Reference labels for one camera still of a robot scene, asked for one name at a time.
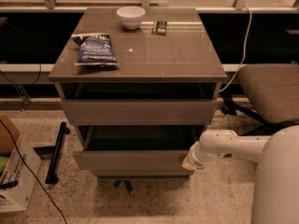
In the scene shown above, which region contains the grey drawer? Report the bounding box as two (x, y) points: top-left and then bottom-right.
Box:
(61, 99), (217, 126)
(73, 125), (203, 179)

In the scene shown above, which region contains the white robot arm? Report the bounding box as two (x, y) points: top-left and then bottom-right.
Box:
(182, 125), (299, 224)

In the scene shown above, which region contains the grey drawer cabinet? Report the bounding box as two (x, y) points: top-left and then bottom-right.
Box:
(48, 7), (228, 181)

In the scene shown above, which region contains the grey top drawer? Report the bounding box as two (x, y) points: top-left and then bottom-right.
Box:
(61, 99), (217, 126)

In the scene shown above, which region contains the grey office chair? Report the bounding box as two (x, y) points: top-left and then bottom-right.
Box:
(221, 63), (299, 135)

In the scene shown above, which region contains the black metal bar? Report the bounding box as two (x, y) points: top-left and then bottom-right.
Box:
(45, 121), (70, 184)

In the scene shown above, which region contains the small dark snack packet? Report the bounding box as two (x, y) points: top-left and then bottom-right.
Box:
(151, 21), (167, 35)

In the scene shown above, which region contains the blue chip bag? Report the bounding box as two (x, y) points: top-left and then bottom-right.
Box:
(71, 33), (119, 67)

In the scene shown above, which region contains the white bowl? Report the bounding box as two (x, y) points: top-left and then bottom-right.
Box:
(117, 6), (146, 30)

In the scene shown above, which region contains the white cardboard box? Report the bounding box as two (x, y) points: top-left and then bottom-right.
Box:
(0, 135), (41, 213)

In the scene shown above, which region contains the brown cardboard box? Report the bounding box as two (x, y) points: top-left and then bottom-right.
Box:
(0, 115), (21, 156)

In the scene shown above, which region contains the white cable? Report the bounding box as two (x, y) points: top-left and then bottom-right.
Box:
(219, 7), (253, 94)

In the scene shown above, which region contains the black floor cable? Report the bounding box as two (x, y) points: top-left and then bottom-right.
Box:
(0, 119), (69, 224)

